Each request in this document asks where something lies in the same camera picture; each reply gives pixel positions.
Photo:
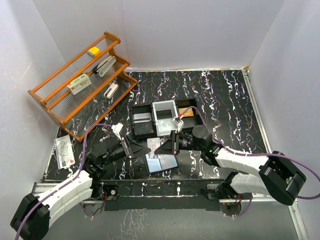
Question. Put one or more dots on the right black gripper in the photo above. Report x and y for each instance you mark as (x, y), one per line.
(167, 147)

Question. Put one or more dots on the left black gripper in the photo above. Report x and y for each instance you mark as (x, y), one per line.
(133, 150)

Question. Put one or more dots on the silver VIP card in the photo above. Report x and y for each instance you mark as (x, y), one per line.
(153, 144)
(142, 117)

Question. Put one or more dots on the black leather card holder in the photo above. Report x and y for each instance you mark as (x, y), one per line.
(160, 163)

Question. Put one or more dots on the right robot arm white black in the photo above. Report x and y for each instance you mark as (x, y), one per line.
(271, 175)

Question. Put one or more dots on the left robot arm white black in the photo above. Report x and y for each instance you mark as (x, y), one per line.
(36, 213)

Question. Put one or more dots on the orange card in right tray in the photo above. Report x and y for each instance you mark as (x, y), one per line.
(186, 112)

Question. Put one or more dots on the white green card box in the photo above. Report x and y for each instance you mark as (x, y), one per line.
(79, 83)

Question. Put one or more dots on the left black tray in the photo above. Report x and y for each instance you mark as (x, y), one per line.
(143, 130)

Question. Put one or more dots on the black tray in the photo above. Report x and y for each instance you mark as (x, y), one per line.
(143, 130)
(189, 122)

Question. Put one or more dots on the white middle tray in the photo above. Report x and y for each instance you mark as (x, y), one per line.
(164, 112)

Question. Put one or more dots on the right black tray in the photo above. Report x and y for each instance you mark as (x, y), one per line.
(189, 122)

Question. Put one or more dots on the small white stapler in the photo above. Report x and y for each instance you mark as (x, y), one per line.
(108, 94)

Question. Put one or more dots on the white printed paper sheet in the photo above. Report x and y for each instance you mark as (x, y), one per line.
(64, 152)

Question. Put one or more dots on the orange wooden shelf rack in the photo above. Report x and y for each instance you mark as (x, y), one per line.
(84, 90)

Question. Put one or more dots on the white black stapler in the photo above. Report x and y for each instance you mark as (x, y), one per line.
(103, 67)

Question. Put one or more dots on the yellow white small box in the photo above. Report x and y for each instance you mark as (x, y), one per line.
(93, 51)

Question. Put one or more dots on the aluminium frame rail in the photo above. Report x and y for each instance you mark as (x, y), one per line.
(167, 197)

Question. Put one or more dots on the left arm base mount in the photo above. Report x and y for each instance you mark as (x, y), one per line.
(101, 196)

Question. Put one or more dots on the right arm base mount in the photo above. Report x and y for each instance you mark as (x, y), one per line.
(232, 205)

